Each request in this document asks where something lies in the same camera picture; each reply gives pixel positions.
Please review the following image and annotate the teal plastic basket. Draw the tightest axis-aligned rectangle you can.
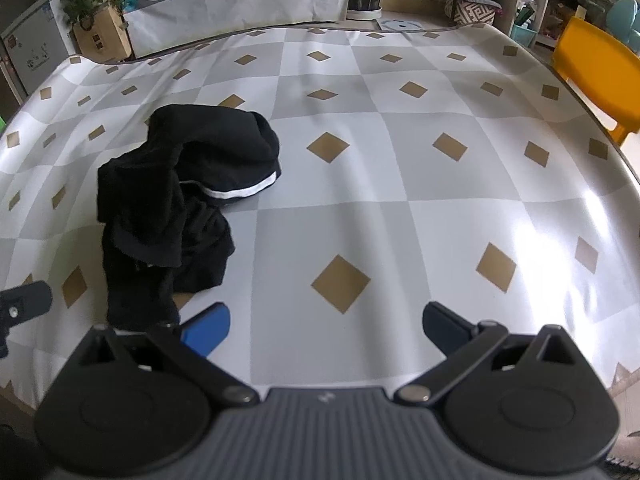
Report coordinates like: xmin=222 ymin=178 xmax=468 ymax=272
xmin=511 ymin=22 xmax=538 ymax=48

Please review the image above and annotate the side table with grey cloth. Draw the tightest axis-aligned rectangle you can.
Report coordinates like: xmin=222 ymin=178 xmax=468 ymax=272
xmin=122 ymin=0 xmax=349 ymax=58

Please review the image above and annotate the cardboard box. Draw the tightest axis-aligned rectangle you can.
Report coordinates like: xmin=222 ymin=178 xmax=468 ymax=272
xmin=72 ymin=7 xmax=133 ymax=63

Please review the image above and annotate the yellow plastic chair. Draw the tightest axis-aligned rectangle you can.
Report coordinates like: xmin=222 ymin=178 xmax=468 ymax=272
xmin=552 ymin=16 xmax=640 ymax=148

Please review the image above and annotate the black t-shirt with red print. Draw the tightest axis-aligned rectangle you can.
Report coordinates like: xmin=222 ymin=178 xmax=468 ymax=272
xmin=96 ymin=104 xmax=282 ymax=333

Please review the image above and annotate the white chest freezer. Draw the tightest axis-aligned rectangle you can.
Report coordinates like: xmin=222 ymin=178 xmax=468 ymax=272
xmin=0 ymin=0 xmax=76 ymax=106

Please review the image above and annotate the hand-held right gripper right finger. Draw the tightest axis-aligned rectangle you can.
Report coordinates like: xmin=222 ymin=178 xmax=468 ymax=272
xmin=394 ymin=301 xmax=581 ymax=407

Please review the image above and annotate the round white blue disc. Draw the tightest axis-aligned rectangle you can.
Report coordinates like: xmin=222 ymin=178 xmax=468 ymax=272
xmin=378 ymin=17 xmax=426 ymax=32

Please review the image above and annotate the light blue plastic chair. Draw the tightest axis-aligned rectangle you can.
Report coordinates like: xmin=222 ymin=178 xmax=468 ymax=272
xmin=607 ymin=0 xmax=640 ymax=53

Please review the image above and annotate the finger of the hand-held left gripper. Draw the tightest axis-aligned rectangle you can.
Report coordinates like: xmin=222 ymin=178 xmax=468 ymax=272
xmin=0 ymin=281 xmax=53 ymax=333

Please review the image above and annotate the patterned storage basket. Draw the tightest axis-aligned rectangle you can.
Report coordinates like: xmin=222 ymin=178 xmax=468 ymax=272
xmin=444 ymin=0 xmax=502 ymax=27

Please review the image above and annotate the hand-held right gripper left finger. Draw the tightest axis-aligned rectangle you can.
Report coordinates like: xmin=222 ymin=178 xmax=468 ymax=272
xmin=75 ymin=302 xmax=261 ymax=407

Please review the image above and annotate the grey white checkered tablecloth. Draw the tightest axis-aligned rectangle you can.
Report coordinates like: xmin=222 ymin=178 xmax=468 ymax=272
xmin=0 ymin=22 xmax=640 ymax=411

